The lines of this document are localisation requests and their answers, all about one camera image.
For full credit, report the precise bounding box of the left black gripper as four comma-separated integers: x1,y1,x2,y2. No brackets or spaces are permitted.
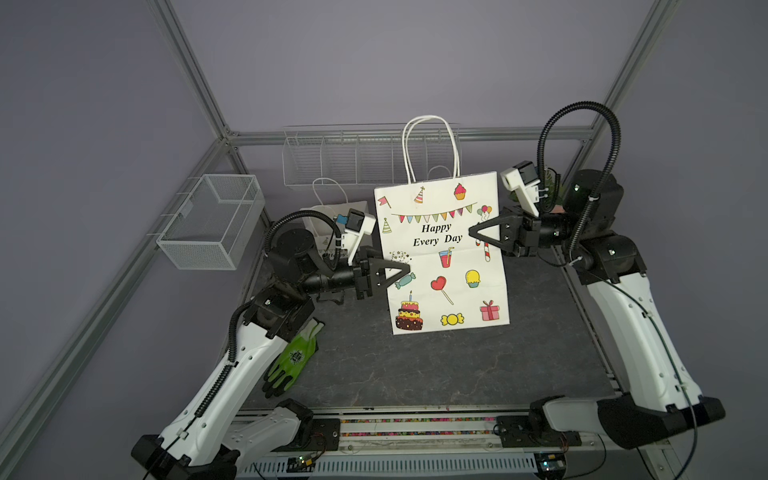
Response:
300,245,409,301

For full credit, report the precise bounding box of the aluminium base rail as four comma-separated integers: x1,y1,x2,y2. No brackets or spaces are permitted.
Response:
160,406,685,480

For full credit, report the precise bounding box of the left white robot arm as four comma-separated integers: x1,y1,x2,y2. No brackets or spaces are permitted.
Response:
131,225,411,479

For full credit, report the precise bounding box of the white party paper bag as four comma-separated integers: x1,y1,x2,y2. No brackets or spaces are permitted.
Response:
374,115,510,335

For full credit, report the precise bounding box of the left rear white paper bag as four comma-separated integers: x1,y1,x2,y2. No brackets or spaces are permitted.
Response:
301,177,369,252

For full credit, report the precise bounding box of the black corrugated cable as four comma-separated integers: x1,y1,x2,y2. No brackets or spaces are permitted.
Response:
536,100,623,259
263,209,344,271

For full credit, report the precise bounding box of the white wire basket on left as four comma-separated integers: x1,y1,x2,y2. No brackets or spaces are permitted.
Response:
148,174,265,271

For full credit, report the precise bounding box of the right black corrugated cable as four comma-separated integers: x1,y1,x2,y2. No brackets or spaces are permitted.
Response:
536,100,623,259

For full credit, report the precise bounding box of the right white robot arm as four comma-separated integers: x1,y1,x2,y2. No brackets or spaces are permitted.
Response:
469,162,726,449

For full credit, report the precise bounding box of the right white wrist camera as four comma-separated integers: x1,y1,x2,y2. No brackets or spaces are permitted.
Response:
500,161,541,218

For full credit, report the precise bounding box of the white wire wall shelf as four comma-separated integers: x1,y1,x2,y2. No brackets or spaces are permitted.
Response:
282,123,461,187

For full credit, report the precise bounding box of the left black corrugated cable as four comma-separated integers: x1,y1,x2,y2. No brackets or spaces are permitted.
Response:
263,209,344,271

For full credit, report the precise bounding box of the green work glove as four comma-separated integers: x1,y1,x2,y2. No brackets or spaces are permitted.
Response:
262,318,325,398

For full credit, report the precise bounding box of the artificial plant in black vase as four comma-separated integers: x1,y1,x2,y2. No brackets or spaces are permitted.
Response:
541,170,564,213

